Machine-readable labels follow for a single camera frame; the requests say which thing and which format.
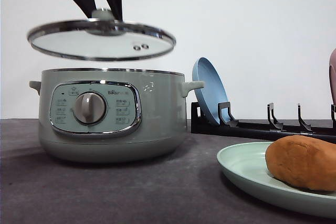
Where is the black dish rack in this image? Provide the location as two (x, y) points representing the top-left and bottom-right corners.
(191, 102), (336, 142)

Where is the green electric steamer pot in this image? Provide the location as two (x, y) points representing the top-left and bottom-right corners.
(29, 68), (204, 164)

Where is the brown potato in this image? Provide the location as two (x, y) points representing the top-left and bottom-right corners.
(265, 135), (336, 191)

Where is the pink plate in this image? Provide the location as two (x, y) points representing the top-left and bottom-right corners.
(329, 48), (336, 105)

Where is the glass steamer lid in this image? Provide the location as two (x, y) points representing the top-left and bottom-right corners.
(27, 9), (177, 61)

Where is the green plate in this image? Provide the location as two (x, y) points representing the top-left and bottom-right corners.
(216, 142), (336, 218)

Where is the grey table mat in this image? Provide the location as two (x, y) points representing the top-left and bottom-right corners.
(0, 119), (336, 224)

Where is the blue plate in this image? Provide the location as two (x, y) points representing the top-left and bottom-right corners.
(192, 57), (230, 124)

